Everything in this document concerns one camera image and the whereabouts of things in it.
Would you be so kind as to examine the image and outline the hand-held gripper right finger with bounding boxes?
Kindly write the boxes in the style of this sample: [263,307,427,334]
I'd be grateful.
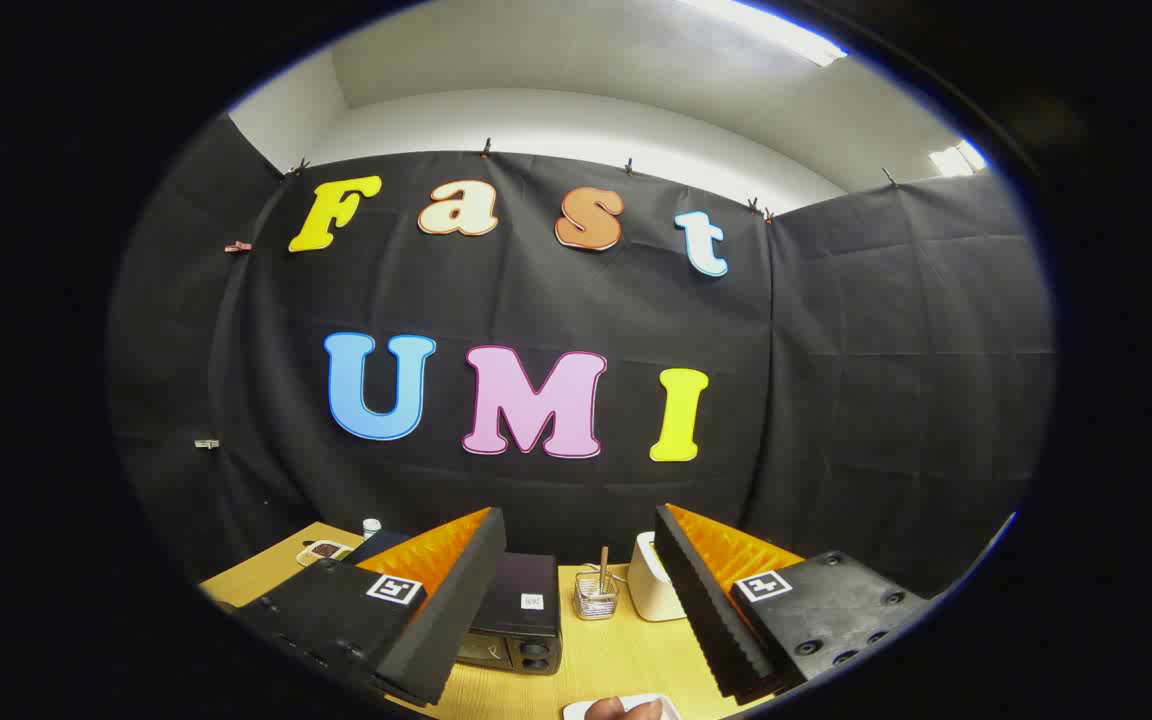
[654,503,932,706]

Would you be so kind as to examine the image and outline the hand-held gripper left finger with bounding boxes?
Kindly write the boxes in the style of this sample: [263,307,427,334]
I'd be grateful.
[236,507,507,708]

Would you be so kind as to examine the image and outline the black toaster oven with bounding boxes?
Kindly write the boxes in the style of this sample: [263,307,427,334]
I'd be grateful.
[344,530,564,676]

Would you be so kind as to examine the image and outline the white square plate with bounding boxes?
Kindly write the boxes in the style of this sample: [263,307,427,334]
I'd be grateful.
[563,694,682,720]

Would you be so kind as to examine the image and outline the white toaster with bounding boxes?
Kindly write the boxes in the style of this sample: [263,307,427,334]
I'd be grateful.
[628,532,687,623]

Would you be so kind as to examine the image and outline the small ceiling light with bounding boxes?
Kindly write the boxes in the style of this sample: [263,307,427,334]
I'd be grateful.
[929,140,989,178]

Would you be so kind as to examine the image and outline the long ceiling light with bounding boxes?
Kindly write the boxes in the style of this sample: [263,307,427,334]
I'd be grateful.
[681,0,849,68]

